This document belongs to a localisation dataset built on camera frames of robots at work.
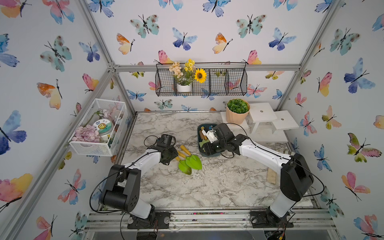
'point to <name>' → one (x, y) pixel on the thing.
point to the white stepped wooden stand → (265, 124)
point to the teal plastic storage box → (205, 148)
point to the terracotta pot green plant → (237, 110)
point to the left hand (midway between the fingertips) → (177, 152)
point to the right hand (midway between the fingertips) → (204, 147)
